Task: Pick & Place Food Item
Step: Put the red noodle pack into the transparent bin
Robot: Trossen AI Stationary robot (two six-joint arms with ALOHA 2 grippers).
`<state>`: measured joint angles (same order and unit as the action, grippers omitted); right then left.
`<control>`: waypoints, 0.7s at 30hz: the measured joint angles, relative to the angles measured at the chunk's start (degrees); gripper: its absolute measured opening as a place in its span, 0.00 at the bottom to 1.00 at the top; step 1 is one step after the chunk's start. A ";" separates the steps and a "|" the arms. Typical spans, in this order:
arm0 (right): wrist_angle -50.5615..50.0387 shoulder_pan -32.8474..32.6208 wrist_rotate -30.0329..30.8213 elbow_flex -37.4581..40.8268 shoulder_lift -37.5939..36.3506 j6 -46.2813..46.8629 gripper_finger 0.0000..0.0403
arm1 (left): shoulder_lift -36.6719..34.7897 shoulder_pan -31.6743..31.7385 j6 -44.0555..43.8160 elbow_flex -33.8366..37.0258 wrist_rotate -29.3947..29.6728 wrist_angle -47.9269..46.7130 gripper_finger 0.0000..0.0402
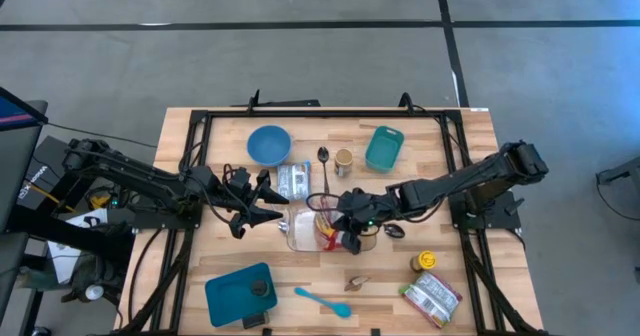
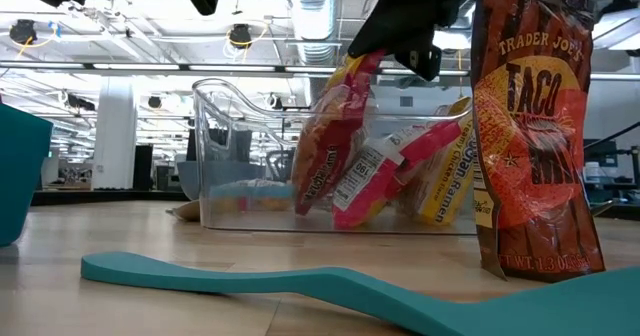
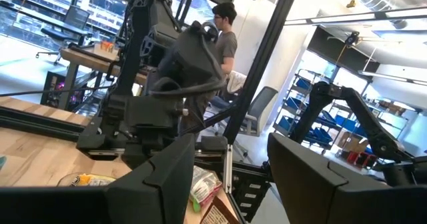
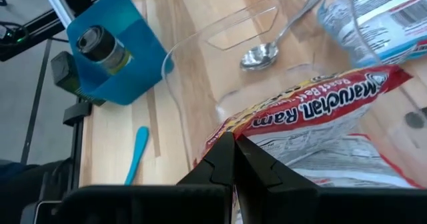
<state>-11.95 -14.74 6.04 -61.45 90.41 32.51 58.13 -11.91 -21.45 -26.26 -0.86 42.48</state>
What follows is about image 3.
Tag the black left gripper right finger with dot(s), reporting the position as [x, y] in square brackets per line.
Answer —
[333, 200]

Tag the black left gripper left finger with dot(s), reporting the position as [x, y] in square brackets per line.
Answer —
[116, 204]

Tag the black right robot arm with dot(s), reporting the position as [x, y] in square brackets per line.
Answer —
[133, 67]

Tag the black background robot arm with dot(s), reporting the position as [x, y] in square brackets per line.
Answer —
[360, 114]

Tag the person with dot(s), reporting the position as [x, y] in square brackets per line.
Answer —
[227, 47]

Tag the clear plastic bin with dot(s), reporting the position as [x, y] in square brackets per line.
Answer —
[63, 182]

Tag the cardboard box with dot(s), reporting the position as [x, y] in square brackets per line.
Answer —
[353, 142]

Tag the grey office chair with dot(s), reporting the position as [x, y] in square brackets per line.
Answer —
[263, 100]

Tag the white green snack packet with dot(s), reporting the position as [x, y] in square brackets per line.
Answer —
[205, 187]

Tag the wooden desk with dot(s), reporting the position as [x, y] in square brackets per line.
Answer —
[86, 59]

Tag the rack with blue bins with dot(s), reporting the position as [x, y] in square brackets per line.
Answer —
[302, 84]

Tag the black office chair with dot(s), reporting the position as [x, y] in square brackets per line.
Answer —
[76, 19]

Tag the computer tower pink lights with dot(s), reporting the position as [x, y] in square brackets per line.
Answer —
[53, 84]

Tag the long ceiling light bar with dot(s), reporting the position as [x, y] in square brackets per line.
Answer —
[333, 18]

